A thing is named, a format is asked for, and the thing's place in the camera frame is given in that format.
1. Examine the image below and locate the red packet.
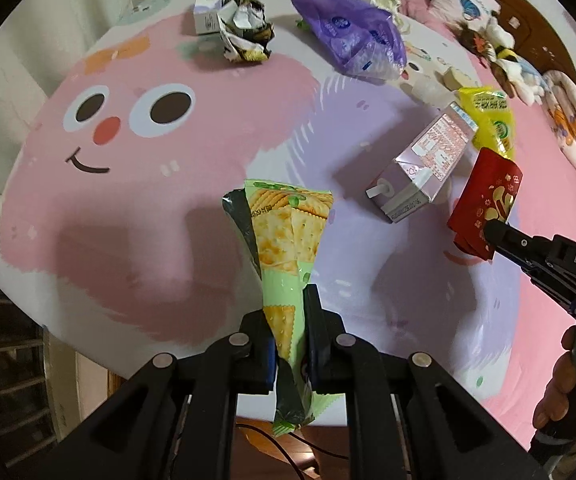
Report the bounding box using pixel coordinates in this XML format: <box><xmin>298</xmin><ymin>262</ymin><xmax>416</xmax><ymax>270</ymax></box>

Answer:
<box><xmin>447</xmin><ymin>147</ymin><xmax>523</xmax><ymax>262</ymax></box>

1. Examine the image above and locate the purple milk carton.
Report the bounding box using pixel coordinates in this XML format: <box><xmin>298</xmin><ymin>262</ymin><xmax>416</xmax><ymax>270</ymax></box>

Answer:
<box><xmin>365</xmin><ymin>101</ymin><xmax>480</xmax><ymax>224</ymax></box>

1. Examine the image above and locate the plush doll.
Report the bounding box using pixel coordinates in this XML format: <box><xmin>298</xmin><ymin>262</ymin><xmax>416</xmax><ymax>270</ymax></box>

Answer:
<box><xmin>455</xmin><ymin>10</ymin><xmax>546</xmax><ymax>107</ymax></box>

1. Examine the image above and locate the wooden headboard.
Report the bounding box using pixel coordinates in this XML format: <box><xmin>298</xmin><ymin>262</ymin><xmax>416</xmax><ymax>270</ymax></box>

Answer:
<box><xmin>408</xmin><ymin>0</ymin><xmax>576</xmax><ymax>88</ymax></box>

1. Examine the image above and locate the yellow snack packet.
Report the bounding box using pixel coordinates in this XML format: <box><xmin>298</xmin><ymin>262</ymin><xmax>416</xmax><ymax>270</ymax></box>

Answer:
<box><xmin>457</xmin><ymin>86</ymin><xmax>517</xmax><ymax>162</ymax></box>

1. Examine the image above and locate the printed rolled cushion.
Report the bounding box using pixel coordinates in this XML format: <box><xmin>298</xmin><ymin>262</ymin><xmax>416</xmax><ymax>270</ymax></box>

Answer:
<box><xmin>542</xmin><ymin>70</ymin><xmax>576</xmax><ymax>178</ymax></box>

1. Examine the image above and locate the small white box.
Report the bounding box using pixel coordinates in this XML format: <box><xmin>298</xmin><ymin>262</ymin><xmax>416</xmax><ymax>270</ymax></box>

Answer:
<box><xmin>192</xmin><ymin>0</ymin><xmax>236</xmax><ymax>36</ymax></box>

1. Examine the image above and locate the black cable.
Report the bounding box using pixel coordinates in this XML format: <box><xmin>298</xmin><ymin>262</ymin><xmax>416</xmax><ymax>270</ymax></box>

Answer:
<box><xmin>235</xmin><ymin>424</ymin><xmax>349</xmax><ymax>480</ymax></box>

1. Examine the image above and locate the person's right hand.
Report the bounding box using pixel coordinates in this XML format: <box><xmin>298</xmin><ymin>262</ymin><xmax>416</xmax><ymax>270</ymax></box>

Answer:
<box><xmin>533</xmin><ymin>327</ymin><xmax>576</xmax><ymax>431</ymax></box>

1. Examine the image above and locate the small cream block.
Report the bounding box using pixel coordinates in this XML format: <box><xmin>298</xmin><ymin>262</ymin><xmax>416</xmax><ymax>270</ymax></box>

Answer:
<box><xmin>442</xmin><ymin>66</ymin><xmax>470</xmax><ymax>92</ymax></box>

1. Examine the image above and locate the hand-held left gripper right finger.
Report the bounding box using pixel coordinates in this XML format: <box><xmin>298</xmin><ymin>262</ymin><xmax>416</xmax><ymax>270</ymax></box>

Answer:
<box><xmin>303</xmin><ymin>284</ymin><xmax>549</xmax><ymax>480</ymax></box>

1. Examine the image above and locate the crumpled foil wrapper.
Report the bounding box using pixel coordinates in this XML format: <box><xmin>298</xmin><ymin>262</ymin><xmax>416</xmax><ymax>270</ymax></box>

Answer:
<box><xmin>217</xmin><ymin>0</ymin><xmax>276</xmax><ymax>67</ymax></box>

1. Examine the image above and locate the pink blanket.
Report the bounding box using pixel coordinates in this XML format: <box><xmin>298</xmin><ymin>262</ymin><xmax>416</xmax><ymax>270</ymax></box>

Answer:
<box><xmin>397</xmin><ymin>0</ymin><xmax>435</xmax><ymax>28</ymax></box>

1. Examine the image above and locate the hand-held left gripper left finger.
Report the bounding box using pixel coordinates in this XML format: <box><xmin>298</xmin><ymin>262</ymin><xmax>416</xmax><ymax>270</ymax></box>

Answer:
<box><xmin>42</xmin><ymin>310</ymin><xmax>276</xmax><ymax>480</ymax></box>

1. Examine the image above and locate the purple plastic bag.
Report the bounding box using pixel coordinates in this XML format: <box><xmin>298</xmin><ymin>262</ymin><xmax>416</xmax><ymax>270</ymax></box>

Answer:
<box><xmin>291</xmin><ymin>0</ymin><xmax>409</xmax><ymax>82</ymax></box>

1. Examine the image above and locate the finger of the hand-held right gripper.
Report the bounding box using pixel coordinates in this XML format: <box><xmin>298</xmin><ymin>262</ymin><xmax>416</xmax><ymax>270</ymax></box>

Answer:
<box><xmin>483</xmin><ymin>220</ymin><xmax>556</xmax><ymax>273</ymax></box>

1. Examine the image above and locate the green cracker wrapper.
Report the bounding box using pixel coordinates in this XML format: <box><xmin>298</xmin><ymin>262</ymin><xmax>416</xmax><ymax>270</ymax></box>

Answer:
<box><xmin>222</xmin><ymin>180</ymin><xmax>335</xmax><ymax>436</ymax></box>

